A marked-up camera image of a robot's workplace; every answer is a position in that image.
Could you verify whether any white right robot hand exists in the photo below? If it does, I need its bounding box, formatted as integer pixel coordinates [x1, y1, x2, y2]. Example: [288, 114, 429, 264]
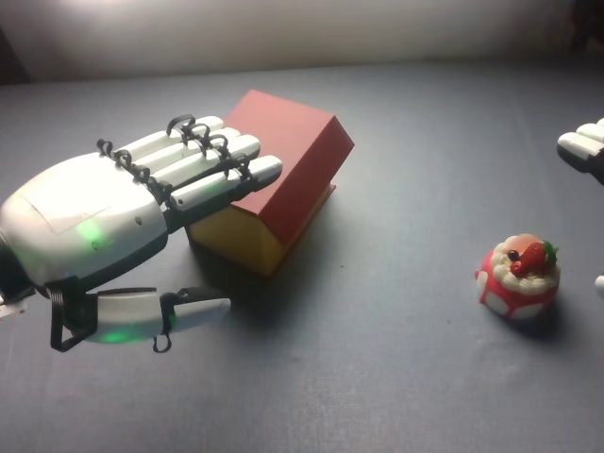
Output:
[556, 117, 604, 297]

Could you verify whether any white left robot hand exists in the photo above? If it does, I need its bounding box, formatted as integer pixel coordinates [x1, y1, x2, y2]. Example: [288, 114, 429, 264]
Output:
[0, 114, 284, 354]

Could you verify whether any toy strawberry cake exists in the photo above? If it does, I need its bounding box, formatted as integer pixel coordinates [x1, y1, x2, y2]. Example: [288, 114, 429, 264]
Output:
[475, 234, 562, 322]

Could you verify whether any red-lidded yellow box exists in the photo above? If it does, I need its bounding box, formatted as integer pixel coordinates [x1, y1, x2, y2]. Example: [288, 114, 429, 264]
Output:
[187, 89, 355, 278]

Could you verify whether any white backdrop board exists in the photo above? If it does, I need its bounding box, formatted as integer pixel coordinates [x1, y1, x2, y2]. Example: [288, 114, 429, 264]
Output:
[0, 0, 604, 89]

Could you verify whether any grey table cloth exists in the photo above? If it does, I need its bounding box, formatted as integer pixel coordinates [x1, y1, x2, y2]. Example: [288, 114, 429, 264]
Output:
[0, 59, 604, 453]

